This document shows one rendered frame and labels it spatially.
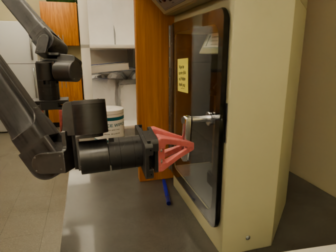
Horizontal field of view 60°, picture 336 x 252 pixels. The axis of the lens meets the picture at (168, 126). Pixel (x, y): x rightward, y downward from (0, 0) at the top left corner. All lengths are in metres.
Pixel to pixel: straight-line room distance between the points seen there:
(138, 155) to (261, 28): 0.29
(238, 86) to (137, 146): 0.20
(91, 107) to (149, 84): 0.36
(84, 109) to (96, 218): 0.33
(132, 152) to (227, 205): 0.20
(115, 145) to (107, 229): 0.25
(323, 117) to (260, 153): 0.43
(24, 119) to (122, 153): 0.17
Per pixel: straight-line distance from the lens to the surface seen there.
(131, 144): 0.50
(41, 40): 0.90
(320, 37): 0.98
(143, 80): 0.82
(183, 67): 0.67
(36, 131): 0.52
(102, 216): 0.74
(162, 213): 0.74
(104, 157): 0.50
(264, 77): 0.52
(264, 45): 0.52
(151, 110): 0.84
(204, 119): 0.54
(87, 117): 0.49
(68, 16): 5.69
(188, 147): 0.54
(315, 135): 0.99
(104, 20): 1.84
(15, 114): 0.54
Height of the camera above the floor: 1.32
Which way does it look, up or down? 14 degrees down
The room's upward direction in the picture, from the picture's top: straight up
